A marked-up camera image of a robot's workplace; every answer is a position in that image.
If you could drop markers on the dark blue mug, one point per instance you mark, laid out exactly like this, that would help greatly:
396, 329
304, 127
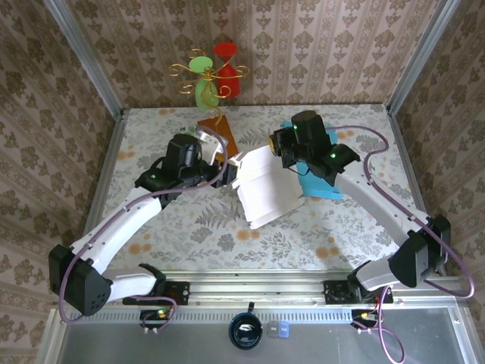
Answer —
245, 330

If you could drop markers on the white cardboard sheet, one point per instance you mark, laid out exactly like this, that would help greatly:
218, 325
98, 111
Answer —
265, 189

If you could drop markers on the green plastic goblet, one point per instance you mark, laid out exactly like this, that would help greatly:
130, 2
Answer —
202, 95

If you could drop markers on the blue memory card case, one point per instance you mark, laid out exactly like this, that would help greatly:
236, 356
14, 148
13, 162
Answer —
283, 330

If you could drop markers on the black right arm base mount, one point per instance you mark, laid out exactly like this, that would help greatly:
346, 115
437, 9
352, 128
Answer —
335, 292

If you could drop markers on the blue paper box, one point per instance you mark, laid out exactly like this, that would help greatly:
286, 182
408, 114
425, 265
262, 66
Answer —
318, 187

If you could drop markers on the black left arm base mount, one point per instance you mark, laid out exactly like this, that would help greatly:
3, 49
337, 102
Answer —
178, 292

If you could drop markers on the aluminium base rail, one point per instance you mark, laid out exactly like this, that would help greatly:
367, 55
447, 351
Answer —
257, 290

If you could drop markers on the red plastic goblet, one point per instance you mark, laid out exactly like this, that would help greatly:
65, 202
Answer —
227, 76

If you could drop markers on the floral tablecloth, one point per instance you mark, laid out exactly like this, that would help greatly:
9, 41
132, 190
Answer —
265, 250

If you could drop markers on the aluminium frame post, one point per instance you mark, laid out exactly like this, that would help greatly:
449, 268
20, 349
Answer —
84, 57
420, 57

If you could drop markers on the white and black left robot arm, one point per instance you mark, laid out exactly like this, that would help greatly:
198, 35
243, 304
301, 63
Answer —
125, 220

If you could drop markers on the clear memory card case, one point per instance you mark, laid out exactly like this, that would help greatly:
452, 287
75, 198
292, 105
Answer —
272, 330

